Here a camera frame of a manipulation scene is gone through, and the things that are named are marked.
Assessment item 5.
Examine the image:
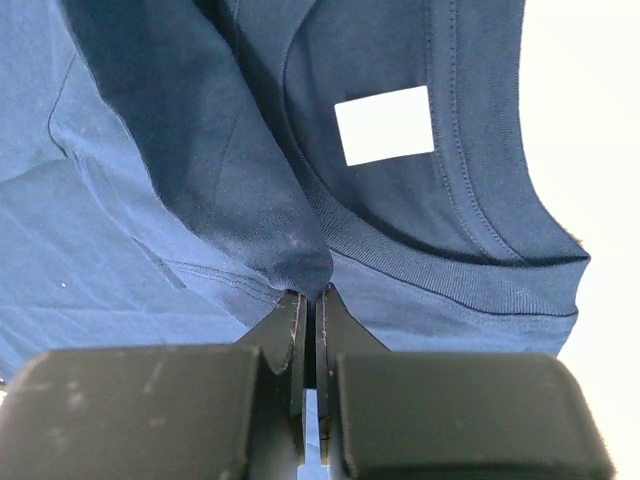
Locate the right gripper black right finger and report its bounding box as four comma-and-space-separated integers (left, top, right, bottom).
315, 287, 615, 479

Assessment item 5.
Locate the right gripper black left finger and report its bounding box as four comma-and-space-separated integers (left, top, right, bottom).
1, 293, 308, 479

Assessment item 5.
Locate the navy blue t-shirt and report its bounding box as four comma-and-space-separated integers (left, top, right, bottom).
0, 0, 592, 471

